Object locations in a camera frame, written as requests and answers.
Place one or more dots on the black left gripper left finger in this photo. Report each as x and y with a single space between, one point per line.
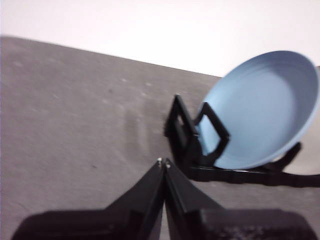
130 220

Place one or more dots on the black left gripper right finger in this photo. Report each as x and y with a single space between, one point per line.
200 222

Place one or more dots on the blue plate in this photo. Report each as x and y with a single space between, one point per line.
262 105

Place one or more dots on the black plate rack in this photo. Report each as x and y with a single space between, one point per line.
180 140

